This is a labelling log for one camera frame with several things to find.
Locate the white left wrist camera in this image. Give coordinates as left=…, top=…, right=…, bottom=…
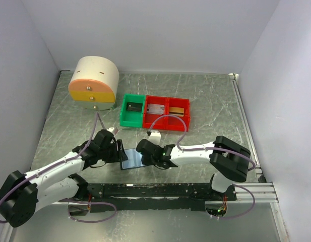
left=107, top=127, right=118, bottom=136

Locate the aluminium frame rail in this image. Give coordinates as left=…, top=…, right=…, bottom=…
left=235, top=183, right=279, bottom=203

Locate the dark card with chip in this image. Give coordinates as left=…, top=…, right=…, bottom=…
left=126, top=102, right=143, bottom=112

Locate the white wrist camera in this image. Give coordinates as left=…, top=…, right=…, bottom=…
left=107, top=127, right=118, bottom=136
left=147, top=130, right=161, bottom=145

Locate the blue leather card holder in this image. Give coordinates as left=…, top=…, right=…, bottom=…
left=120, top=149, right=145, bottom=170

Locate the gold card in red bin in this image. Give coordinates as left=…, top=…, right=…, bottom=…
left=168, top=106, right=184, bottom=117

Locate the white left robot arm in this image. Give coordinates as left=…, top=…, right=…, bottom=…
left=0, top=127, right=125, bottom=227

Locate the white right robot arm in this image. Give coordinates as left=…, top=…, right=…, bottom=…
left=136, top=136, right=251, bottom=201

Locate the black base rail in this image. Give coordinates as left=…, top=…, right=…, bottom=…
left=71, top=183, right=236, bottom=211

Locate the red plastic double bin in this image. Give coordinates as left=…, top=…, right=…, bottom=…
left=142, top=95, right=191, bottom=132

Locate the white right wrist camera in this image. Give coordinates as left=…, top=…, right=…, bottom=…
left=147, top=130, right=161, bottom=145

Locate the cream round drawer cabinet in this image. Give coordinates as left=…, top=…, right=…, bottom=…
left=68, top=56, right=119, bottom=110

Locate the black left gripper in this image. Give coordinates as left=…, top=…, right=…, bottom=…
left=99, top=139, right=129, bottom=163

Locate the green plastic bin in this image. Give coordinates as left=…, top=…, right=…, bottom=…
left=119, top=93, right=146, bottom=128

